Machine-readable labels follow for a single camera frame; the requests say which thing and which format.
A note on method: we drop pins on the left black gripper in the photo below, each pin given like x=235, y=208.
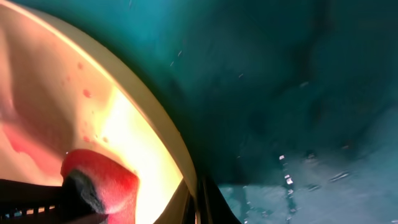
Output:
x=30, y=203

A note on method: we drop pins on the pink sponge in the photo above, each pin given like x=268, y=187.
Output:
x=115, y=186

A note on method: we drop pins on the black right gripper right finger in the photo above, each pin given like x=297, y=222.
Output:
x=212, y=205

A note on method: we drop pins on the white plate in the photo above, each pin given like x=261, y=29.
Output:
x=61, y=90

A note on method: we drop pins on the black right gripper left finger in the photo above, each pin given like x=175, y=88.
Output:
x=180, y=209

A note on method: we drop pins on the teal plastic tray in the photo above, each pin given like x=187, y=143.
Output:
x=290, y=106

